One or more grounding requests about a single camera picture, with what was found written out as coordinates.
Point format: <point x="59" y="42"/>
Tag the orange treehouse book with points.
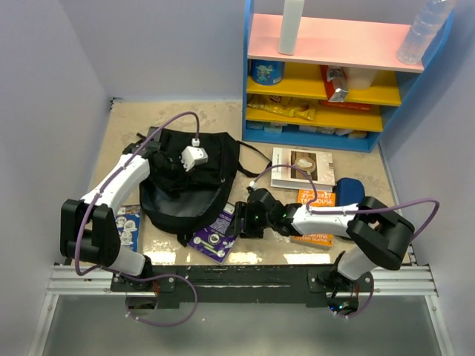
<point x="323" y="199"/>

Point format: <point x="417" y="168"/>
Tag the white coffee cover book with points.
<point x="294" y="166"/>

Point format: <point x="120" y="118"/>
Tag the clear plastic water bottle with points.
<point x="423" y="30"/>

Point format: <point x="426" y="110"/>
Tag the blue cartoon book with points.
<point x="128" y="220"/>

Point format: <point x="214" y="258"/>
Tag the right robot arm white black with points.
<point x="381" y="236"/>

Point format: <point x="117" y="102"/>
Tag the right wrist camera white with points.
<point x="252" y="186"/>

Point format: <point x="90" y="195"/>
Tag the blue round tin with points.
<point x="264" y="72"/>

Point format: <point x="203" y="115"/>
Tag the aluminium rail frame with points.
<point x="82" y="316"/>

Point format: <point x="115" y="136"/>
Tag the yellow chips bag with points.
<point x="283" y="106"/>

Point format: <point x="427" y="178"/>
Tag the blue pencil case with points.
<point x="348" y="191"/>

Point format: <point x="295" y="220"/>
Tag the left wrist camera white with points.
<point x="193" y="155"/>

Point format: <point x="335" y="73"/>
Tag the white tall bottle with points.
<point x="290" y="24"/>

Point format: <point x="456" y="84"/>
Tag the white plastic tub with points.
<point x="359" y="78"/>

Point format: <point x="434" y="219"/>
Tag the purple book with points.
<point x="212" y="241"/>

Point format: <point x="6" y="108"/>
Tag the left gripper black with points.
<point x="182" y="176"/>

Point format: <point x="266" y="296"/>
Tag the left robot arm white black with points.
<point x="89" y="236"/>

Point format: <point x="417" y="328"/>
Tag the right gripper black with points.
<point x="242" y="211"/>

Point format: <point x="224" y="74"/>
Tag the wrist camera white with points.
<point x="252" y="186"/>
<point x="193" y="155"/>

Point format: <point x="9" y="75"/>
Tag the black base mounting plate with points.
<point x="307" y="285"/>

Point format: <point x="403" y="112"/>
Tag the red flat packet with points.
<point x="346" y="105"/>

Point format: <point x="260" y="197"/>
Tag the colourful wooden shelf unit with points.
<point x="336" y="42"/>

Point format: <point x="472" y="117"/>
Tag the black student backpack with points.
<point x="183" y="208"/>

